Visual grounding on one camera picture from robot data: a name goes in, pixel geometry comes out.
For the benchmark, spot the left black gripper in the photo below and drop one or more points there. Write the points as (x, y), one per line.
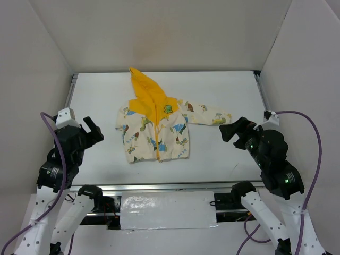
(85, 133)

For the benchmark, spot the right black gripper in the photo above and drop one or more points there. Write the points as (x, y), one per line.
(239, 134)

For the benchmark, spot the yellow hooded printed kids jacket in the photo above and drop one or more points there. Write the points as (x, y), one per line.
(154, 126)

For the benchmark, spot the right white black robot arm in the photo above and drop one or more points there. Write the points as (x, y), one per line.
(268, 148)

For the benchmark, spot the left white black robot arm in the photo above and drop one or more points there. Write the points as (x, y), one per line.
(46, 233)

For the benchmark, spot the white foil-taped panel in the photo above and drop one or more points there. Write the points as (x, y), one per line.
(167, 210)

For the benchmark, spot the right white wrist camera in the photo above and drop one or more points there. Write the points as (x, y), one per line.
(270, 120)

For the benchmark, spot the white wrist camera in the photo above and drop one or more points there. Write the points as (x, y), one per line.
(270, 120)
(66, 117)

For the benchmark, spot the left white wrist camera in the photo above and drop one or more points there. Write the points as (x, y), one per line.
(66, 117)

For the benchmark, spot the aluminium right side rail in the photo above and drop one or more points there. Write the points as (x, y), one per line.
(261, 89)

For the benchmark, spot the aluminium rail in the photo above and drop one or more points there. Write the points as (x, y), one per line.
(261, 89)
(164, 187)
(71, 90)

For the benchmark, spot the aluminium left side rail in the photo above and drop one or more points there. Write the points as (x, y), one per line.
(71, 90)

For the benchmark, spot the aluminium front rail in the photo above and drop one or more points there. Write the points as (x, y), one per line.
(164, 187)

